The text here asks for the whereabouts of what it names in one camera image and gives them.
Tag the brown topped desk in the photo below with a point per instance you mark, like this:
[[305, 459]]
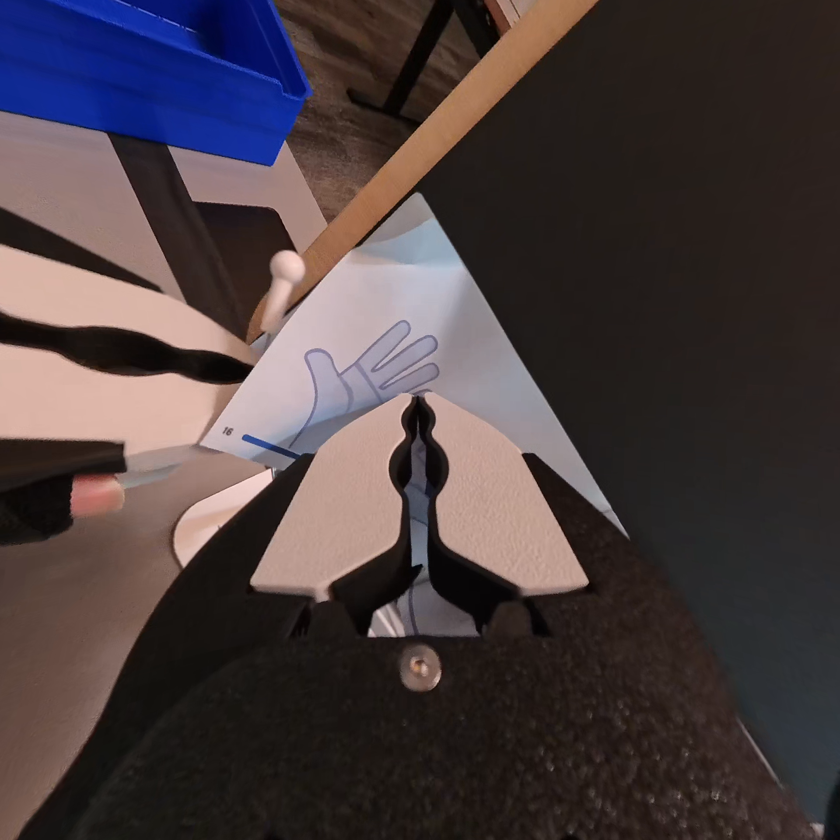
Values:
[[433, 46]]

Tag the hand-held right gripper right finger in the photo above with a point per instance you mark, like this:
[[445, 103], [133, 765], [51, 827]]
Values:
[[505, 525]]

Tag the lego instruction booklet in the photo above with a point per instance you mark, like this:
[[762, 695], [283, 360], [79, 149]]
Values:
[[433, 289]]

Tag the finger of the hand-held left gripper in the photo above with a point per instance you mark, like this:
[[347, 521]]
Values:
[[92, 410], [92, 292]]

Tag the blue plastic bin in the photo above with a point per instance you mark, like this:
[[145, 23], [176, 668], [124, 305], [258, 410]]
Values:
[[145, 59]]

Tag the white book stand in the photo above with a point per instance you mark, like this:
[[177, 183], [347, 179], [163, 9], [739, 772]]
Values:
[[683, 263]]

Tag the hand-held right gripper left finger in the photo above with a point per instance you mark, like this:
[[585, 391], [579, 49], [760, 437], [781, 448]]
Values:
[[328, 525]]

